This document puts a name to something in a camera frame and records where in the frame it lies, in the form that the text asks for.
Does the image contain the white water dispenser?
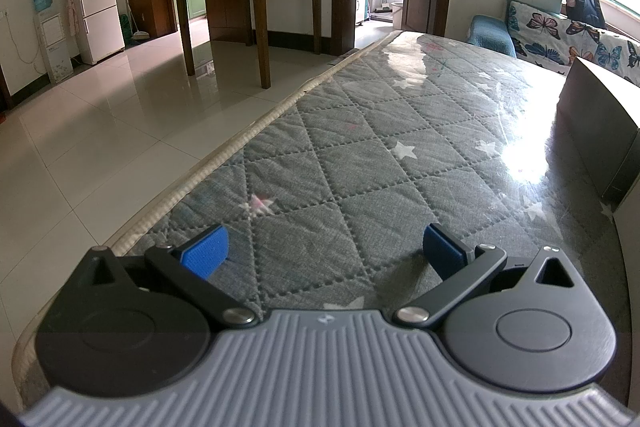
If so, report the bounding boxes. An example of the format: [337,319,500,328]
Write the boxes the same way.
[33,11,71,83]

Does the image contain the broom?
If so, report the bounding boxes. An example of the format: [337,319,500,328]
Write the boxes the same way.
[123,0,150,39]

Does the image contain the blue sofa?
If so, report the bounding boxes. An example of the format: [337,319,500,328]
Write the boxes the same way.
[467,15,571,70]

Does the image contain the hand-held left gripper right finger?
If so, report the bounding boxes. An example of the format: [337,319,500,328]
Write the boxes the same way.
[392,223,582,330]

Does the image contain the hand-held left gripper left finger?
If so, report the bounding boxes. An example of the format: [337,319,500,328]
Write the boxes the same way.
[75,224,261,329]

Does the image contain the grey quilted star mat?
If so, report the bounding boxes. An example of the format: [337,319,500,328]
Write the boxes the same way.
[12,31,640,408]

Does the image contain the grey doormat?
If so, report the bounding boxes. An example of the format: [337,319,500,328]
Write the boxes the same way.
[327,48,359,67]

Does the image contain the pink hanging cloth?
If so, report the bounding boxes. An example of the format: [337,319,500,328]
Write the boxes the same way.
[65,0,84,38]

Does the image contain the black backpack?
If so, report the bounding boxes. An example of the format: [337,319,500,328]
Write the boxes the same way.
[563,0,609,30]

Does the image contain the white refrigerator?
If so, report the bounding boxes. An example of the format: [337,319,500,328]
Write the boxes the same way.
[64,0,126,66]

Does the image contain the butterfly print cushion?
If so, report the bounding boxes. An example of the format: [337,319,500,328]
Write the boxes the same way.
[505,0,603,68]
[595,29,640,88]

